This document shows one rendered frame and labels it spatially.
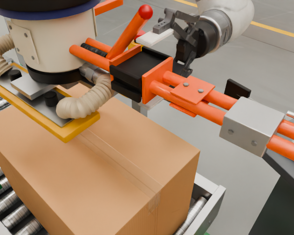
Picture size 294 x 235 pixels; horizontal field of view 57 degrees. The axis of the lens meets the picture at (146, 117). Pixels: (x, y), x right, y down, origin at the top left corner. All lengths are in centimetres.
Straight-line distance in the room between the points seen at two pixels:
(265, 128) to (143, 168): 42
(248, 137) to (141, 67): 22
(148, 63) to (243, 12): 31
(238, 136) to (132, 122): 51
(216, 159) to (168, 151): 129
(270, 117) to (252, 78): 256
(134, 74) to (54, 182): 41
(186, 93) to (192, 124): 184
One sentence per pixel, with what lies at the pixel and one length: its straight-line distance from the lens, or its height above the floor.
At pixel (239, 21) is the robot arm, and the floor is 129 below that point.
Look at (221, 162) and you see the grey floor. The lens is 205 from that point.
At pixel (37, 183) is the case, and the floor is 95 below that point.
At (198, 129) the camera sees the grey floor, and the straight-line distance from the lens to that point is 224.
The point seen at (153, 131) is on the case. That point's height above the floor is 95.
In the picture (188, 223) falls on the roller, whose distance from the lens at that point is 113.
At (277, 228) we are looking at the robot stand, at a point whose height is 28.
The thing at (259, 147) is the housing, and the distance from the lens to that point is 42.
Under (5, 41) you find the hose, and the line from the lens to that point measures 81.
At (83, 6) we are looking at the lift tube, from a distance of 57.
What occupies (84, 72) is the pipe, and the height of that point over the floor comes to 122.
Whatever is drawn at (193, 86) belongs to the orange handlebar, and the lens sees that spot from 46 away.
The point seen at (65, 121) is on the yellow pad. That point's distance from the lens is 59.
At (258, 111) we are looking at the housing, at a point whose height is 129.
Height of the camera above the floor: 155
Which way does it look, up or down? 42 degrees down
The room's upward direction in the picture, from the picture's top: straight up
